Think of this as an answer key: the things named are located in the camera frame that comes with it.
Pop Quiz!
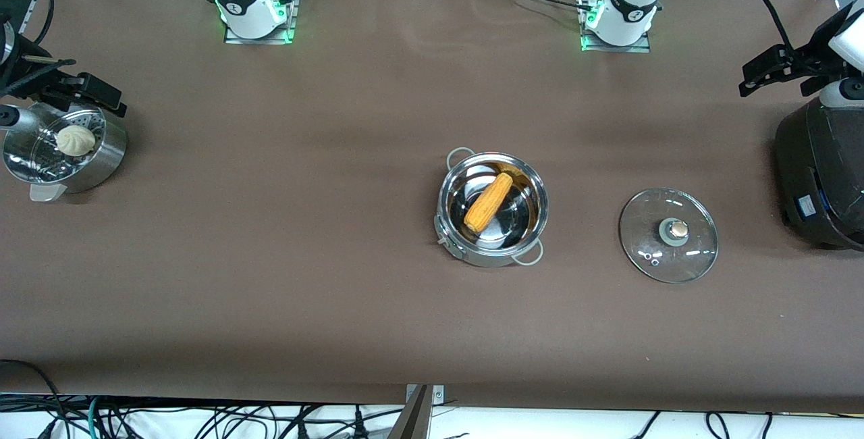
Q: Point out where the glass pot lid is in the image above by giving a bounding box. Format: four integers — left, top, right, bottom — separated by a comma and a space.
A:
619, 187, 719, 284

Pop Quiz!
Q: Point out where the yellow corn cob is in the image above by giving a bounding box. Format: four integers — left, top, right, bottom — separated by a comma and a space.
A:
463, 172, 514, 234

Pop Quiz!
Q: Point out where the steel steamer pot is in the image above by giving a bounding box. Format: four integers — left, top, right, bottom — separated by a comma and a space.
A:
2, 105, 128, 203

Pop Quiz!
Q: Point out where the stainless steel pot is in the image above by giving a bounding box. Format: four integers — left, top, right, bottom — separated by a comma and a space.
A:
434, 147, 549, 268

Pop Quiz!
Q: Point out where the white steamed bun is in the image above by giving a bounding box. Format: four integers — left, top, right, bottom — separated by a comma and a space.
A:
55, 125, 97, 157

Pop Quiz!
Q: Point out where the black rice cooker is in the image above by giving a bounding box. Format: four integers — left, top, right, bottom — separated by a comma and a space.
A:
775, 96, 864, 251

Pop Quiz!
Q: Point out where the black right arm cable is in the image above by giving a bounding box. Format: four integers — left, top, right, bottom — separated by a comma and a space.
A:
35, 0, 56, 47

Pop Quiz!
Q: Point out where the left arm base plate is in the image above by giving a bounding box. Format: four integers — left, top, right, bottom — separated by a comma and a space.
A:
580, 0, 652, 53

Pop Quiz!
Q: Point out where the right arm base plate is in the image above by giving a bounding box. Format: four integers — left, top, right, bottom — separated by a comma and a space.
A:
224, 0, 296, 45

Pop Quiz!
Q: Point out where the black looped floor cable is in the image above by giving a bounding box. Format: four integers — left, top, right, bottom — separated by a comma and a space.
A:
0, 359, 68, 439

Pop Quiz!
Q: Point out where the dark camera pole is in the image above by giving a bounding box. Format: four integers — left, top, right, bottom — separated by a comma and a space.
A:
388, 385, 433, 439

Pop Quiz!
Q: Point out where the metal table edge bracket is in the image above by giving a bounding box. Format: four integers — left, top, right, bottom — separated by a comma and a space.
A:
405, 384, 445, 407

